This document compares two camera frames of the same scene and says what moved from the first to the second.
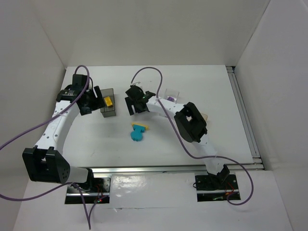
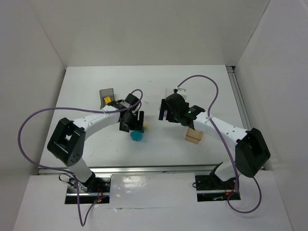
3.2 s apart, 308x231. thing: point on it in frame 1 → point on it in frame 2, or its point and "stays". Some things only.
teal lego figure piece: [136, 134] stays
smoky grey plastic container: [108, 96] stays
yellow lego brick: [108, 101] stays
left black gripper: [98, 96] → [131, 122]
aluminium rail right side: [257, 163] stays
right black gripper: [131, 104] → [166, 110]
